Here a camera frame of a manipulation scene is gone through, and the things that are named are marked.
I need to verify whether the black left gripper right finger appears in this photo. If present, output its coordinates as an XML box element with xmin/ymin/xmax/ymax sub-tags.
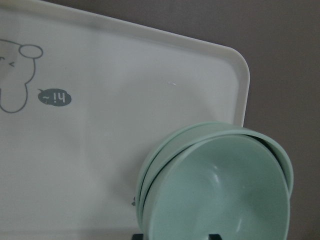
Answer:
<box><xmin>208</xmin><ymin>234</ymin><xmax>222</xmax><ymax>240</ymax></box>

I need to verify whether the cream rabbit tray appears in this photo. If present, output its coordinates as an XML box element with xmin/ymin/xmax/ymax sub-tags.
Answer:
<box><xmin>0</xmin><ymin>0</ymin><xmax>250</xmax><ymax>240</ymax></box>

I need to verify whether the green bowl on tray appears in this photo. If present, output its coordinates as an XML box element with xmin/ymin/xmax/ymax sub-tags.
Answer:
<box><xmin>136</xmin><ymin>121</ymin><xmax>236</xmax><ymax>198</ymax></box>

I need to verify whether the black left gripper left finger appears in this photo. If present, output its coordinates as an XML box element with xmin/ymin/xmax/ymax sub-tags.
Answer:
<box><xmin>131</xmin><ymin>233</ymin><xmax>144</xmax><ymax>240</ymax></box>

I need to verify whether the green bowl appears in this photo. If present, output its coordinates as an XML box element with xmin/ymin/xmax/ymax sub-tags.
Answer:
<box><xmin>136</xmin><ymin>121</ymin><xmax>236</xmax><ymax>198</ymax></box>
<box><xmin>142</xmin><ymin>135</ymin><xmax>290</xmax><ymax>240</ymax></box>

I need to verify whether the green bowl end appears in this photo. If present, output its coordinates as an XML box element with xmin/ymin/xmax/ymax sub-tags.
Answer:
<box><xmin>138</xmin><ymin>127</ymin><xmax>294</xmax><ymax>226</ymax></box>

